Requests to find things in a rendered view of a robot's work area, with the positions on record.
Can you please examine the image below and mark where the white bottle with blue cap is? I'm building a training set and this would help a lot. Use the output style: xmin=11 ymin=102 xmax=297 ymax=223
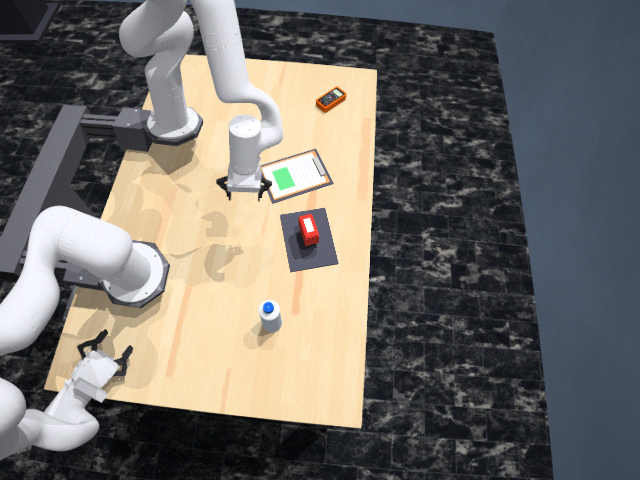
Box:
xmin=258 ymin=300 xmax=282 ymax=332

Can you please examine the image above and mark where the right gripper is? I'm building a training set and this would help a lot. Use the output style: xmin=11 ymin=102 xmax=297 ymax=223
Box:
xmin=71 ymin=329 xmax=133 ymax=389

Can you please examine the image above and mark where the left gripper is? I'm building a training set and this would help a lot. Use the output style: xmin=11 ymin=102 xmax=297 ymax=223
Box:
xmin=216 ymin=162 xmax=272 ymax=202

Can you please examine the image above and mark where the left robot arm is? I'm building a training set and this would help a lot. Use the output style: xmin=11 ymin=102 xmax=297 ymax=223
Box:
xmin=119 ymin=0 xmax=284 ymax=193

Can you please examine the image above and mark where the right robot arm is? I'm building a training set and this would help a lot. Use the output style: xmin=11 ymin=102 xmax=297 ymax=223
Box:
xmin=0 ymin=206 xmax=163 ymax=460

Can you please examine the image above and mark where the dark clipboard with form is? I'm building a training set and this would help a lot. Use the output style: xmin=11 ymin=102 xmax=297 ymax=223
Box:
xmin=261 ymin=148 xmax=334 ymax=204

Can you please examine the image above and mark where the dark grey flat mat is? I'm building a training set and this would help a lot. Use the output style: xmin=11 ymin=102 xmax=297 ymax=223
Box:
xmin=280 ymin=208 xmax=339 ymax=272

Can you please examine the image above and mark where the orange multimeter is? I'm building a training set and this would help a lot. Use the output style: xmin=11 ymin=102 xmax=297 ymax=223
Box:
xmin=316 ymin=87 xmax=347 ymax=113

